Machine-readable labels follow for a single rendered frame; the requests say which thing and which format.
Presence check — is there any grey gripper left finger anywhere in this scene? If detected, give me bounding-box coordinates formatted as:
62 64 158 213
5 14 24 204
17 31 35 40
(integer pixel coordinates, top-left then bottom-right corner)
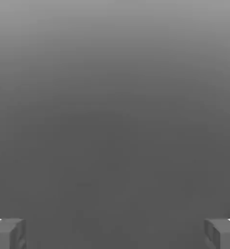
0 218 27 249

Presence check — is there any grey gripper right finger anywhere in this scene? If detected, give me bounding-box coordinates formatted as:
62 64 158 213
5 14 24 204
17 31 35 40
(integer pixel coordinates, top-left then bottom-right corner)
203 218 230 249

